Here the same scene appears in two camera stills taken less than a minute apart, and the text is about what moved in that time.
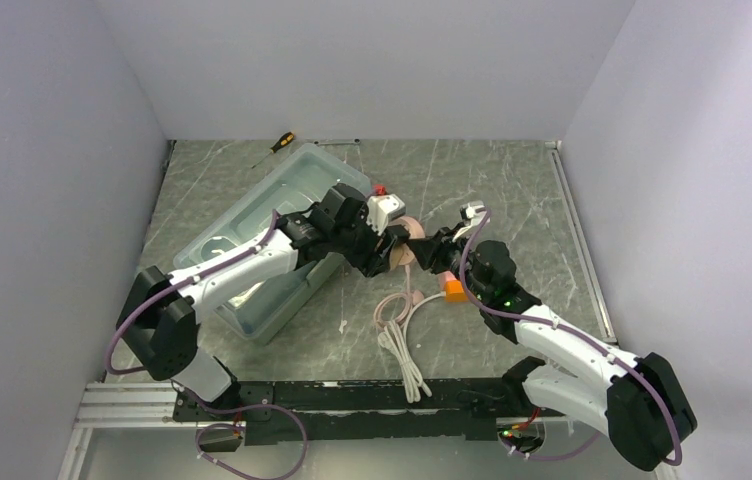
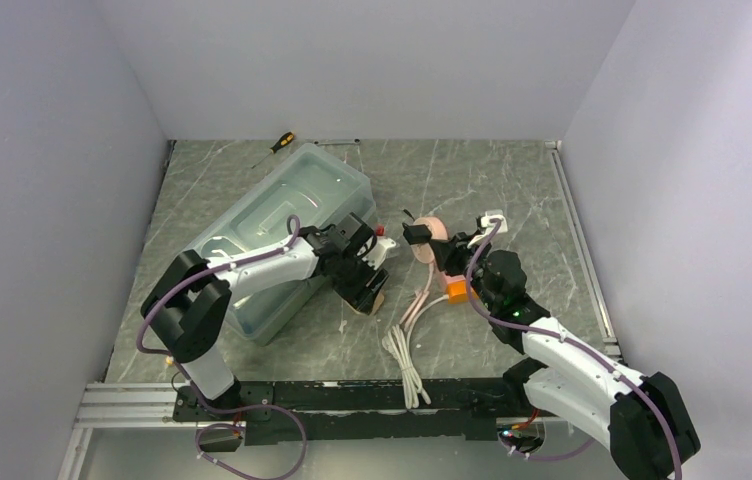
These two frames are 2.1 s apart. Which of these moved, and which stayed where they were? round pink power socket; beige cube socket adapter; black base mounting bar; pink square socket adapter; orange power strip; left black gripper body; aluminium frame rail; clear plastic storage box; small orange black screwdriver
Moved: round pink power socket; beige cube socket adapter; left black gripper body
Stayed: clear plastic storage box; pink square socket adapter; black base mounting bar; orange power strip; aluminium frame rail; small orange black screwdriver
